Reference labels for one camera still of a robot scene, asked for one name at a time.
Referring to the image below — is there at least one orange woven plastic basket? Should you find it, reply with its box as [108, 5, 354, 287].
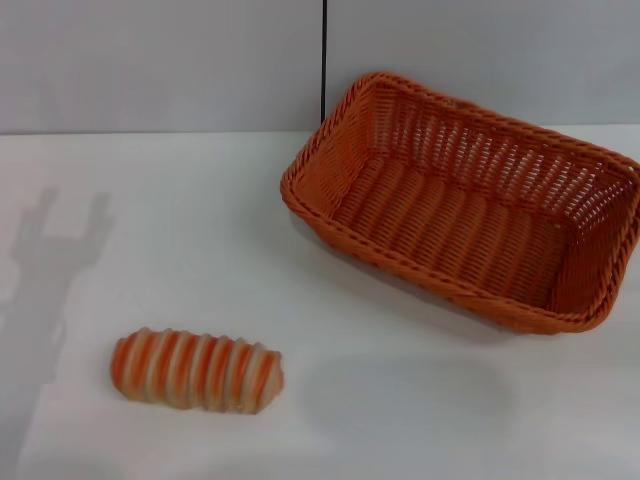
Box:
[279, 71, 640, 336]

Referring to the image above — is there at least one orange striped toy bread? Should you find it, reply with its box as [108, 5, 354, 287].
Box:
[111, 327, 285, 416]

